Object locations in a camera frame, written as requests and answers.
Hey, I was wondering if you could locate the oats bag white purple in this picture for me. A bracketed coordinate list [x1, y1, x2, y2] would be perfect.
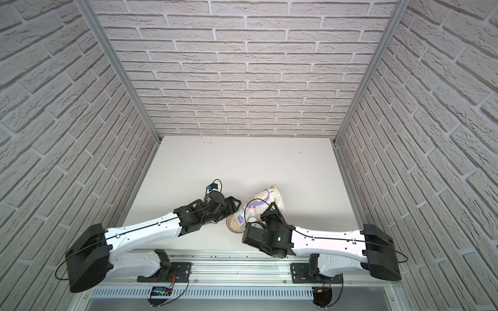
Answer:
[234, 185, 285, 226]

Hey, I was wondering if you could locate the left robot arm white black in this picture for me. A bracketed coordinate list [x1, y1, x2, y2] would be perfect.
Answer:
[65, 189, 241, 293]

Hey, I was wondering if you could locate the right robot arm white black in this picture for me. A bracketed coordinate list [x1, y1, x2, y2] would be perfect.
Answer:
[242, 203, 402, 284]

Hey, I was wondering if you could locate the right controller board round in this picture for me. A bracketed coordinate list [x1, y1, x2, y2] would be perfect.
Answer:
[312, 286, 333, 308]

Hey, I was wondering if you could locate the left controller board green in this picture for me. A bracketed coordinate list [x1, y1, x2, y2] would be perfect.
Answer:
[148, 286, 172, 307]

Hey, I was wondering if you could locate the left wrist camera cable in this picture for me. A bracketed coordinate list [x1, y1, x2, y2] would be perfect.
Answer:
[54, 178, 223, 281]

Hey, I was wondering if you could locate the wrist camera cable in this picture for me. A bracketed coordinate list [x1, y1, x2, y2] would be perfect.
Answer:
[54, 178, 223, 281]
[238, 197, 409, 264]

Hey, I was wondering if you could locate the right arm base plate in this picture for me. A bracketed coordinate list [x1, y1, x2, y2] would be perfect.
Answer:
[290, 263, 342, 285]

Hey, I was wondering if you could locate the aluminium mounting rail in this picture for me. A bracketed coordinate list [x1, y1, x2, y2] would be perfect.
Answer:
[83, 248, 402, 288]

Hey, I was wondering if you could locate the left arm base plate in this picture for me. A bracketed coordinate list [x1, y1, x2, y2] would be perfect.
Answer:
[137, 262, 193, 283]

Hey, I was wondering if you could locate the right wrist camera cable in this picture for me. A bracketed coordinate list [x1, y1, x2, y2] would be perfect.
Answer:
[238, 197, 409, 264]

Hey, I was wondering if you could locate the perforated cable duct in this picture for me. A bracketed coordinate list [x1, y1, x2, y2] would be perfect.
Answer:
[90, 285, 313, 301]

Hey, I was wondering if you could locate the left aluminium corner post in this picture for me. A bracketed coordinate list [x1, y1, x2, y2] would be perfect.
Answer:
[75, 0, 161, 145]

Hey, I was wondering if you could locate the aluminium corner post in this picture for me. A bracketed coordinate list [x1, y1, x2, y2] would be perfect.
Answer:
[333, 0, 411, 148]
[75, 0, 161, 145]

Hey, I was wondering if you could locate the right aluminium corner post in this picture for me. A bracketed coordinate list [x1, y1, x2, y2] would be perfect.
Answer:
[333, 0, 411, 148]

